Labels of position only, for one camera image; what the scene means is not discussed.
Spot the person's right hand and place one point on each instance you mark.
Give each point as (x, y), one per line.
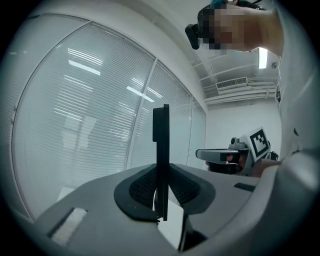
(235, 166)

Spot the person's head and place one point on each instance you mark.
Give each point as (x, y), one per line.
(232, 27)

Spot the white table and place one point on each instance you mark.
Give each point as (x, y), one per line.
(171, 225)

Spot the person's right forearm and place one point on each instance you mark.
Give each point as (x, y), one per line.
(265, 168)

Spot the ceiling air vent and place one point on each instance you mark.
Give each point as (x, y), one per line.
(231, 83)

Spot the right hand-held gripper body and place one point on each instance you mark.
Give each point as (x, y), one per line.
(258, 145)

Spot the person's white printed shirt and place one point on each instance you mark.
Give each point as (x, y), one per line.
(297, 100)

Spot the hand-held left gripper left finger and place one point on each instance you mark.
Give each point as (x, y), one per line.
(100, 212)

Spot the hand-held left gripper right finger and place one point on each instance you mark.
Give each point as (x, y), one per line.
(220, 197)

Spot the ceiling light strip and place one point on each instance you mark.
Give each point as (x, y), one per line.
(263, 58)

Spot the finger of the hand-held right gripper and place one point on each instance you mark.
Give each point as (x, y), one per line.
(212, 154)

